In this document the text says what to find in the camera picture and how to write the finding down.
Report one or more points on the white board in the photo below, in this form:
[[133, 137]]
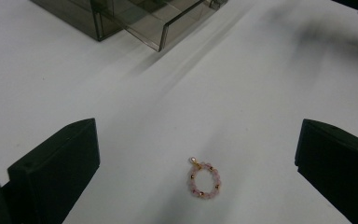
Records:
[[261, 93]]

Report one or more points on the smoky transparent drawer box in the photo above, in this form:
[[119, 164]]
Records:
[[74, 15]]

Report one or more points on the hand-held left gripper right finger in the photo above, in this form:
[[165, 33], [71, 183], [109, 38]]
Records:
[[345, 168]]

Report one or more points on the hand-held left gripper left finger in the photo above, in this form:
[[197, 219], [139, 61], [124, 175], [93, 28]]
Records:
[[52, 174]]

